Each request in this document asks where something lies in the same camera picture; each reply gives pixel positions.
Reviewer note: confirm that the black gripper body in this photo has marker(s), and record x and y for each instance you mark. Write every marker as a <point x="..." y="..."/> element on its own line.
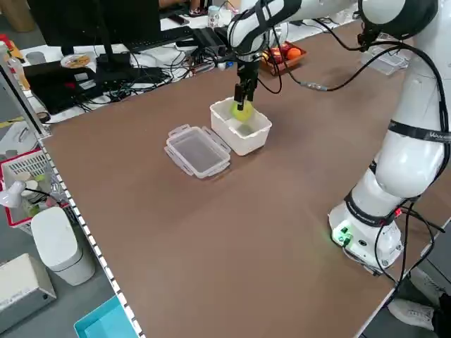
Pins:
<point x="248" y="70"/>

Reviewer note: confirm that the green apple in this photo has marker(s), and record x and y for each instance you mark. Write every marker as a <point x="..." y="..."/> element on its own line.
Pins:
<point x="243" y="112"/>

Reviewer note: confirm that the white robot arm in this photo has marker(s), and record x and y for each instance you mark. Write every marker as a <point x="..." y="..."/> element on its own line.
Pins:
<point x="405" y="158"/>

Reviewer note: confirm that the red apple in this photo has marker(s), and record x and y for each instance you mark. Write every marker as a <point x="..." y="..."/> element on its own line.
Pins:
<point x="280" y="54"/>

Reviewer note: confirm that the white plastic box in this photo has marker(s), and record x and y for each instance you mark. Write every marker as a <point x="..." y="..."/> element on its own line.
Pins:
<point x="246" y="141"/>

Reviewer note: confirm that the black adapter box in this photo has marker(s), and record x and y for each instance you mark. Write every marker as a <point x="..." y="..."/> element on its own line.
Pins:
<point x="209" y="38"/>

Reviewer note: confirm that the clear plastic box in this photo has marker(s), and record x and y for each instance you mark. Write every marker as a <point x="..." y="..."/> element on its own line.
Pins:
<point x="387" y="63"/>

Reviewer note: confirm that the cardboard box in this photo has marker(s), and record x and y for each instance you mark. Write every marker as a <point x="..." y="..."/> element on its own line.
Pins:
<point x="19" y="14"/>

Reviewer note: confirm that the grey metal box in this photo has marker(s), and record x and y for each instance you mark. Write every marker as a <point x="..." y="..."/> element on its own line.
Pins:
<point x="21" y="295"/>

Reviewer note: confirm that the brown wicker basket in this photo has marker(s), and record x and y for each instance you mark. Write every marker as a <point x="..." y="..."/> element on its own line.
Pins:
<point x="296" y="62"/>

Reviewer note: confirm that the orange fruit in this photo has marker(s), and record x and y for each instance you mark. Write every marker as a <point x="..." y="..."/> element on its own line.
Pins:
<point x="296" y="53"/>

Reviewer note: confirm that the white patterned cup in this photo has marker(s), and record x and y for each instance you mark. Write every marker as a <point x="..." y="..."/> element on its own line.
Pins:
<point x="214" y="15"/>

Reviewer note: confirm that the clear plastic lid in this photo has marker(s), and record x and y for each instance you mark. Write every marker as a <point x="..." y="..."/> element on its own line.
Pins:
<point x="197" y="153"/>

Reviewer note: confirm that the black keyboard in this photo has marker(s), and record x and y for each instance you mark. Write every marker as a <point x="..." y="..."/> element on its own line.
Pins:
<point x="158" y="37"/>

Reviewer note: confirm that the black computer monitor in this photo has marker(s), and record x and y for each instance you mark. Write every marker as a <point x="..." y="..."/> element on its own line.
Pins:
<point x="88" y="21"/>

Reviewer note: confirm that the white plate with snacks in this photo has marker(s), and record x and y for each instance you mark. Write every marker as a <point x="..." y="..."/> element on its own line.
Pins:
<point x="75" y="60"/>

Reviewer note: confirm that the black laptop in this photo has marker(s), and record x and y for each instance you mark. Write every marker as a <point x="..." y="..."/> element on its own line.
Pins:
<point x="60" y="88"/>

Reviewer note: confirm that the grey cup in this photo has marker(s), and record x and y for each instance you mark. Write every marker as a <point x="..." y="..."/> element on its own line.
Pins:
<point x="35" y="58"/>

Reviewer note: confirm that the clear plastic bottle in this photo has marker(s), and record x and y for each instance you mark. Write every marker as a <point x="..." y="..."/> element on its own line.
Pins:
<point x="17" y="67"/>

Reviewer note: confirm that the red and white crate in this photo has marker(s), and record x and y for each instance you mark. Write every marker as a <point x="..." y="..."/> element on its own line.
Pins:
<point x="21" y="169"/>

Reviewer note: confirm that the white trash can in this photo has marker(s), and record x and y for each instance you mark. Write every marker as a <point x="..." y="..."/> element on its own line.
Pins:
<point x="60" y="243"/>

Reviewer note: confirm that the teal plastic bin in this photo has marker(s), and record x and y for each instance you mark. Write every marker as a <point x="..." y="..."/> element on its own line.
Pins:
<point x="102" y="322"/>

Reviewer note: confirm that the white shoe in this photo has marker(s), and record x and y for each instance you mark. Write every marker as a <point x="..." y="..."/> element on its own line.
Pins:
<point x="412" y="313"/>

